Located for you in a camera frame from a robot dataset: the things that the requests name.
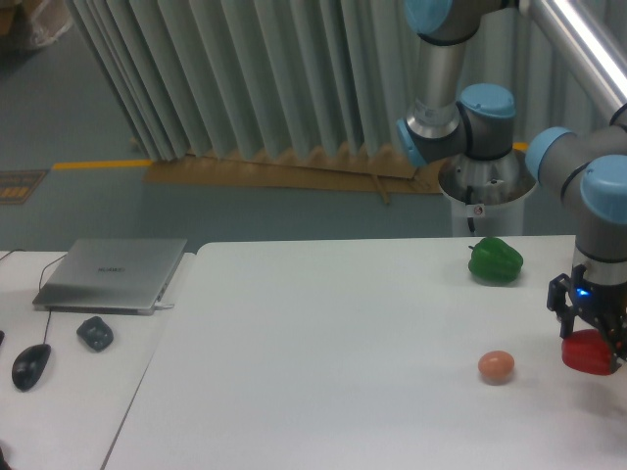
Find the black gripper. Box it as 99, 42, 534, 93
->
547, 264, 626, 374

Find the red bell pepper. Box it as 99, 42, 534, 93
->
561, 329, 613, 376

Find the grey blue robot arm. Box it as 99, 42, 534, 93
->
397, 1, 626, 375

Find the green bell pepper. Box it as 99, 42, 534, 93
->
467, 237, 524, 284

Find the brown egg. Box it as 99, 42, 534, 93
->
477, 351, 515, 385

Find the brown cardboard sheet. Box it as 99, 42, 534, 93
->
143, 143, 442, 203

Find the grey pleated curtain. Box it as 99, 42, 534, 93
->
68, 1, 582, 167

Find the silver closed laptop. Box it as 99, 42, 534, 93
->
32, 238, 187, 313

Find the small black controller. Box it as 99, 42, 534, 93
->
76, 316, 115, 353

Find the black computer mouse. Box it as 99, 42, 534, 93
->
11, 343, 52, 392

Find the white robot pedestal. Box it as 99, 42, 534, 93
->
438, 149, 537, 237

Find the black mouse cable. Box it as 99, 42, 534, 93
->
0, 248, 72, 346

